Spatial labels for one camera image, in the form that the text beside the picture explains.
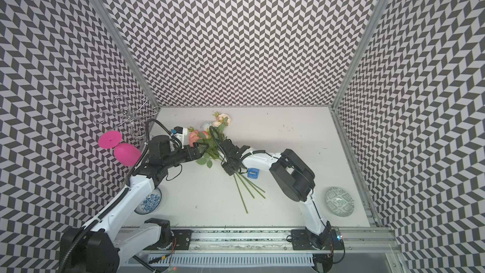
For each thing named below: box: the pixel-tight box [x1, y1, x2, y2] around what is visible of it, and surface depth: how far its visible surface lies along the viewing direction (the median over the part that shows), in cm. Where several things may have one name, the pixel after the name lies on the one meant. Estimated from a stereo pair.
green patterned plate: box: [324, 187, 355, 218], surface depth 82 cm
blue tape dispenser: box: [247, 168, 260, 179], surface depth 91 cm
